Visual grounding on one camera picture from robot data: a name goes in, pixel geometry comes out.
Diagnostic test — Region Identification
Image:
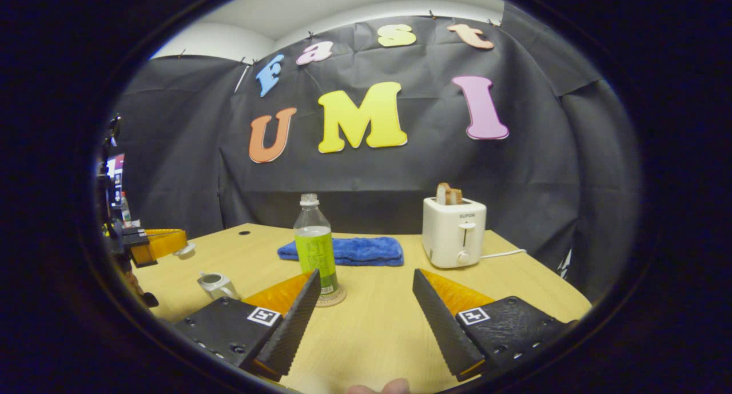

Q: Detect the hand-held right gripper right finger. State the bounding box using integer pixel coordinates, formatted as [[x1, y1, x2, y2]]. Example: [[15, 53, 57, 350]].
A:
[[412, 268, 572, 382]]

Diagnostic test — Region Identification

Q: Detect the round wooden coaster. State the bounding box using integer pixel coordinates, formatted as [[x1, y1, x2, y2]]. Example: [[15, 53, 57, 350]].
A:
[[315, 284, 347, 308]]

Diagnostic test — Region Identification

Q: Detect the computer monitor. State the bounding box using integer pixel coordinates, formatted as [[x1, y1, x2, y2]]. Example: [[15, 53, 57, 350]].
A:
[[106, 153, 125, 209]]

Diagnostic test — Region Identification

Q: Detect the white toaster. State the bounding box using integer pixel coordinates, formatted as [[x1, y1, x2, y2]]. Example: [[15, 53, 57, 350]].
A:
[[422, 197, 487, 269]]

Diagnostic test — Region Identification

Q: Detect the blue towel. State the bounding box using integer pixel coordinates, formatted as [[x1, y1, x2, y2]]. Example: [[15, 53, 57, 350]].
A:
[[277, 236, 404, 267]]

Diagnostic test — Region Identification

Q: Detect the white floral teacup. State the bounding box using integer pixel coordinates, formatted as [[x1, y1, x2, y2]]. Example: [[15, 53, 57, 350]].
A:
[[197, 272, 241, 301]]

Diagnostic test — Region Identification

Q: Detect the green label water bottle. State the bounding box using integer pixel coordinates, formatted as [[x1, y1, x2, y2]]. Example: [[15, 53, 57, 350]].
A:
[[293, 193, 340, 296]]

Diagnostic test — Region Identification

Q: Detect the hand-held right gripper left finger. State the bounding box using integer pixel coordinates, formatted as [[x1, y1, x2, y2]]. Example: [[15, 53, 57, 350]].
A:
[[172, 268, 322, 382]]

